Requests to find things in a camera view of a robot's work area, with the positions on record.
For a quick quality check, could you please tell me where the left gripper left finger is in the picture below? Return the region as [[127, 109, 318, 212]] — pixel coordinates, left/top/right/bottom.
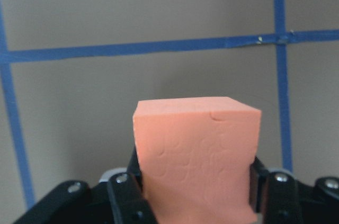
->
[[99, 152, 156, 223]]

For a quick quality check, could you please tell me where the orange foam block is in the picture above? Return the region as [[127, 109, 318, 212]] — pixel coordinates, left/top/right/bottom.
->
[[133, 97, 262, 223]]

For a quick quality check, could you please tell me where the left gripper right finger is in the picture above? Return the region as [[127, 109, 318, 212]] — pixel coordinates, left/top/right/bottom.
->
[[249, 158, 304, 224]]

